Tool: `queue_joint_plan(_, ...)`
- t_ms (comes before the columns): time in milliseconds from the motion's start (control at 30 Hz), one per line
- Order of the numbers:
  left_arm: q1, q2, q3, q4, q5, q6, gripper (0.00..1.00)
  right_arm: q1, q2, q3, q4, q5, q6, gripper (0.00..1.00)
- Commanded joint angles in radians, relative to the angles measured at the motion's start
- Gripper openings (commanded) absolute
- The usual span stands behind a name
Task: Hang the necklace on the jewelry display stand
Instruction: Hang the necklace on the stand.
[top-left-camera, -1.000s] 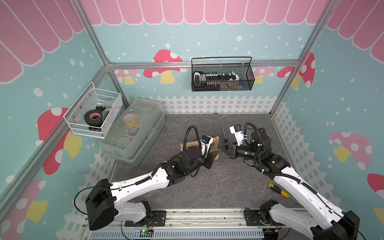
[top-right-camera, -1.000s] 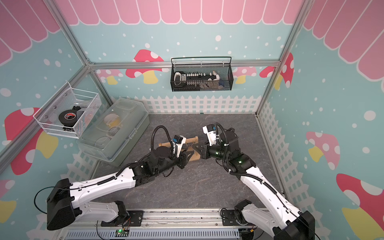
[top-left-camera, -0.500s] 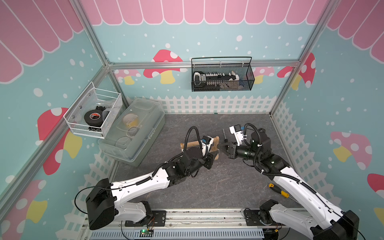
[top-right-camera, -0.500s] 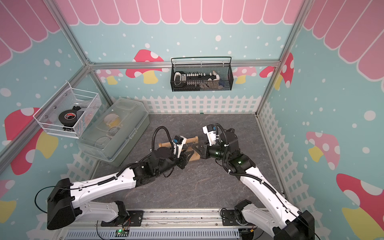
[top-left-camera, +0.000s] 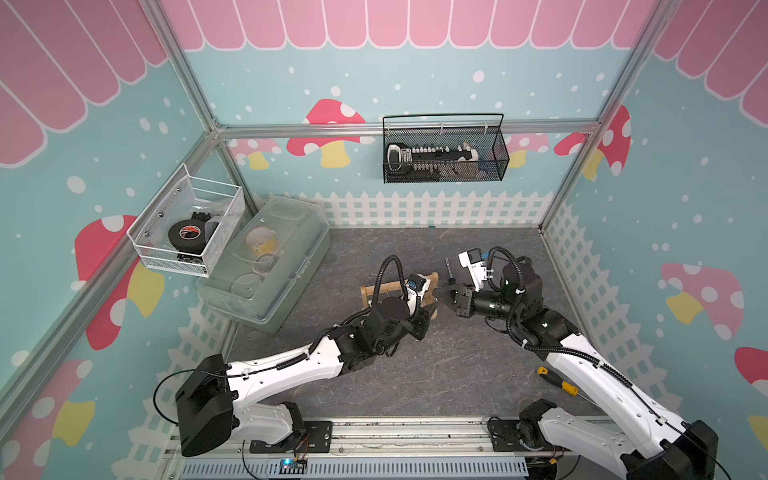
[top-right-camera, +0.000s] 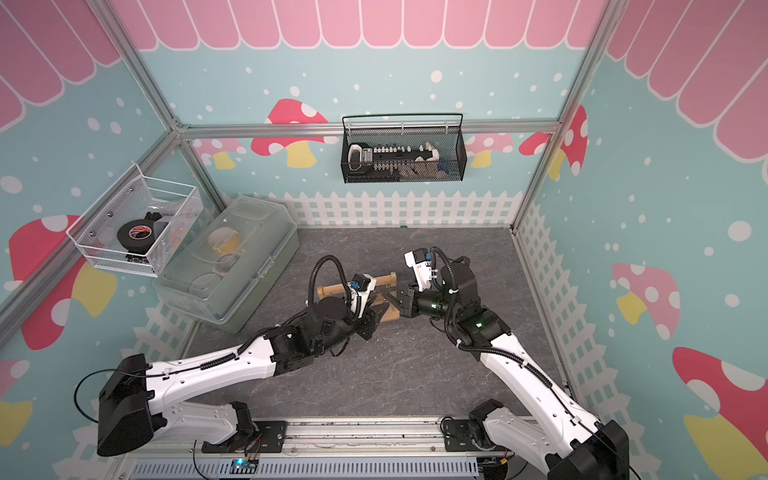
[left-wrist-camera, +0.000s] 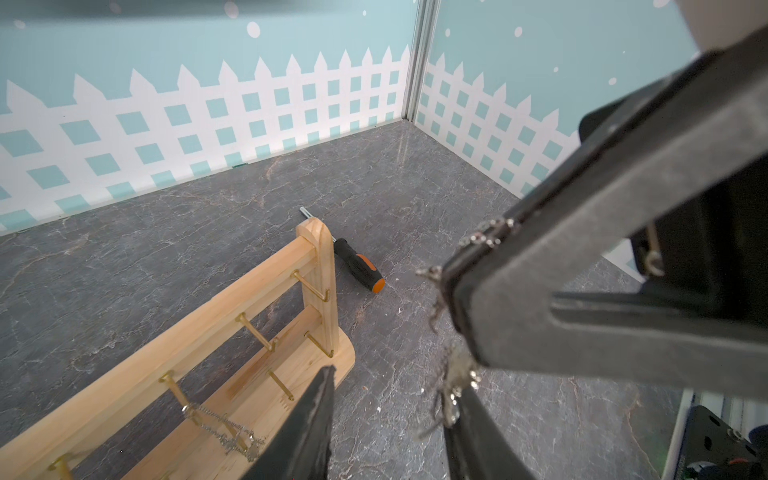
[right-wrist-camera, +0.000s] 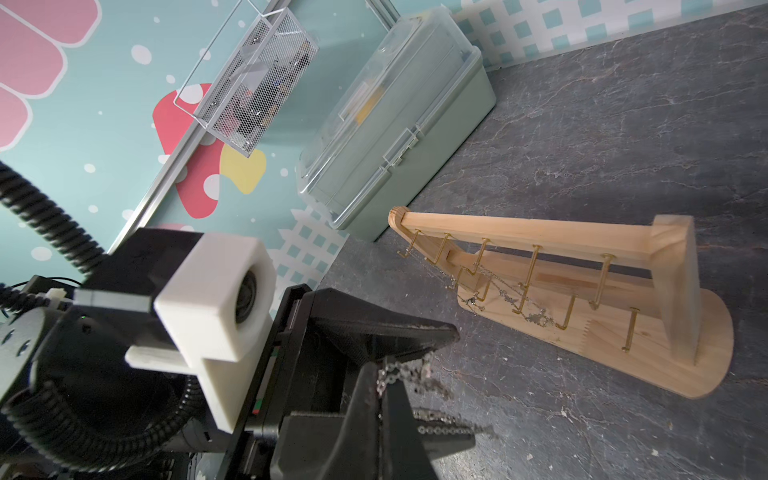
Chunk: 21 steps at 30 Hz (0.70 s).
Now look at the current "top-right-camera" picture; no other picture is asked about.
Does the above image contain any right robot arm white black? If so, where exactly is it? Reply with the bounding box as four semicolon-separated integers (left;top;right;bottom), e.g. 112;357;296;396
389;247;640;479

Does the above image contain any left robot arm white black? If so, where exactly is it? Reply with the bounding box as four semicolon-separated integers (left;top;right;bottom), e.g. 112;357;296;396
96;255;386;457

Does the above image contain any wooden jewelry display stand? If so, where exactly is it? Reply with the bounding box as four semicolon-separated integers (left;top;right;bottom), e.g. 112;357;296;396
316;272;400;322

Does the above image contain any translucent green storage box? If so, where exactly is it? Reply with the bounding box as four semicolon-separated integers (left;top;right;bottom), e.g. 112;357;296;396
153;195;299;333

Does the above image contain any black tape roll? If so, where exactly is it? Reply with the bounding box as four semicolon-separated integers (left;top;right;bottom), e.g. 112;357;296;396
117;219;155;255

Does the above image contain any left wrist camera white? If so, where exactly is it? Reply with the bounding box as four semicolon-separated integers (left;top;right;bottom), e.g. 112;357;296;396
348;274;377;319

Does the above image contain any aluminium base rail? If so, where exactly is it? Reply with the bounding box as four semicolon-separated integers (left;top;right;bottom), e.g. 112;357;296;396
113;416;541;480

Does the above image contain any black wire mesh basket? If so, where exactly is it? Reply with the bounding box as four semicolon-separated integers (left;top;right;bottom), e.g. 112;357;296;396
340;113;467;183

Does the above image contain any clear acrylic wall bin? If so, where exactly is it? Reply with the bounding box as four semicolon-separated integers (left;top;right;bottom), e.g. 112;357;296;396
67;165;203;278

